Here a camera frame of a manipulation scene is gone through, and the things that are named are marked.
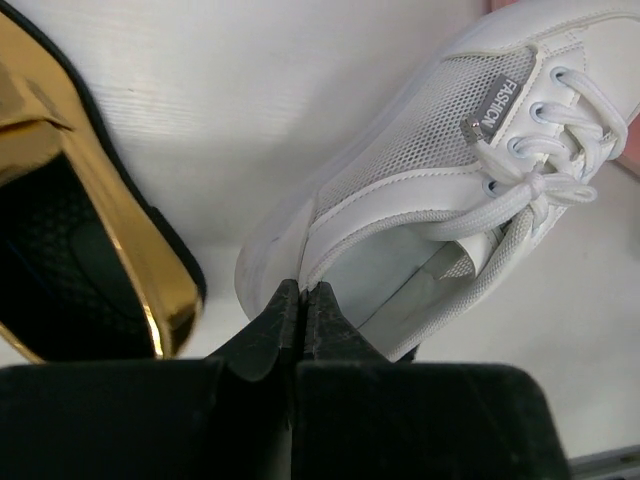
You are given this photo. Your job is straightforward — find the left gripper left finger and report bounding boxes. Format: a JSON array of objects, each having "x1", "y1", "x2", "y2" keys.
[{"x1": 1, "y1": 281, "x2": 298, "y2": 479}]

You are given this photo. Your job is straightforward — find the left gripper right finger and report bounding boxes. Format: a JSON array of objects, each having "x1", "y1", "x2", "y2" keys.
[{"x1": 294, "y1": 284, "x2": 571, "y2": 479}]

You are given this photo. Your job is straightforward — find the white sneaker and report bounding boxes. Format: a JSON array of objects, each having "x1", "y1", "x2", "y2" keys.
[{"x1": 235, "y1": 1, "x2": 639, "y2": 361}]

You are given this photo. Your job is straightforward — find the gold shoe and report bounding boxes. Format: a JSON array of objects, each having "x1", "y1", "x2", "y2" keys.
[{"x1": 1, "y1": 3, "x2": 207, "y2": 363}]

